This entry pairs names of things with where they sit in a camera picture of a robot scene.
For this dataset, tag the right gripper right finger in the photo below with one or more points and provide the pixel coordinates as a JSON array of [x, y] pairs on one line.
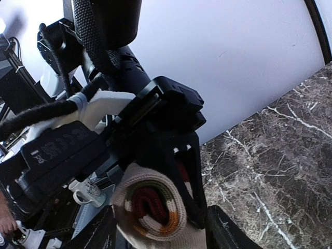
[[223, 233]]

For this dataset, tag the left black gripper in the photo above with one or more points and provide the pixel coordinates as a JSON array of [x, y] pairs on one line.
[[157, 129]]

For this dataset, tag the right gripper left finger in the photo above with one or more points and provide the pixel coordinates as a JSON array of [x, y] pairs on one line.
[[99, 233]]

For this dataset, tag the striped brown beige sock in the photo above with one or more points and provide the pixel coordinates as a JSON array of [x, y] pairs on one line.
[[150, 212]]

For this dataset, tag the person's hand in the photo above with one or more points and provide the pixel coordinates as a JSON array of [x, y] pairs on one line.
[[8, 223]]

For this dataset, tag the white patterned mug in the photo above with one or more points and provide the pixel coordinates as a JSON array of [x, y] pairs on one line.
[[87, 192]]

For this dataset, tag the left black frame post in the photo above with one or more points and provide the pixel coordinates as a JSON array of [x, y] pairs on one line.
[[320, 29]]

